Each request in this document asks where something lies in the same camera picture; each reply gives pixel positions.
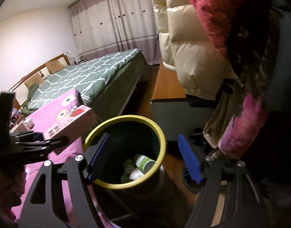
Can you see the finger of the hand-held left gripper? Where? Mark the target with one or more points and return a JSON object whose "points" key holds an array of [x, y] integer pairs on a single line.
{"points": [[28, 136], [40, 150]]}

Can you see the pink cardboard box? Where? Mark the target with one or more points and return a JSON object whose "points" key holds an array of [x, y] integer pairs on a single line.
{"points": [[74, 125]]}

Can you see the white and mauve curtain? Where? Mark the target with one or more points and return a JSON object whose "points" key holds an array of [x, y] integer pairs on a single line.
{"points": [[116, 23]]}

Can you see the pink floral garment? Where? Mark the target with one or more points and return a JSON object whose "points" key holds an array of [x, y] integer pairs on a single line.
{"points": [[245, 128]]}

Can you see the tan pillow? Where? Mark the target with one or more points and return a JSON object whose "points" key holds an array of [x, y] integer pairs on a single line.
{"points": [[34, 82], [54, 67]]}

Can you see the red quilted jacket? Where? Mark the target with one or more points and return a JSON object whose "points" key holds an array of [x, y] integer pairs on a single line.
{"points": [[219, 11]]}

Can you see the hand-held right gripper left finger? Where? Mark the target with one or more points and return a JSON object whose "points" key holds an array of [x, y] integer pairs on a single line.
{"points": [[99, 156]]}

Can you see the person's left hand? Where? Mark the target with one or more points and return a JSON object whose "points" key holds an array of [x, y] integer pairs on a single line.
{"points": [[9, 185]]}

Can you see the orange wooden cabinet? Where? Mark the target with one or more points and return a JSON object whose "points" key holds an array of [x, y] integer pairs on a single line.
{"points": [[169, 85]]}

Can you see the cream puffer jacket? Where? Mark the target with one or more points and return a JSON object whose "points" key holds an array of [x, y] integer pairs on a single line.
{"points": [[195, 52]]}

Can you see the yellow-rimmed dark bin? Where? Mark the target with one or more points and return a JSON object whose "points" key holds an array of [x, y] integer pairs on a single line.
{"points": [[159, 135]]}

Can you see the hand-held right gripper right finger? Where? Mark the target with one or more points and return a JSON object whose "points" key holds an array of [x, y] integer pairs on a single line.
{"points": [[190, 159]]}

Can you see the green plaid duvet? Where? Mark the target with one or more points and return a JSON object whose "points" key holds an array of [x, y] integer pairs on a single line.
{"points": [[88, 76]]}

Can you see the white bottle green label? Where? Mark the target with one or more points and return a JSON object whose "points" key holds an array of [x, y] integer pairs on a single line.
{"points": [[145, 162]]}

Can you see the wooden bed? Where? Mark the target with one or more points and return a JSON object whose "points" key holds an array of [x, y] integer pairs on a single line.
{"points": [[133, 80]]}

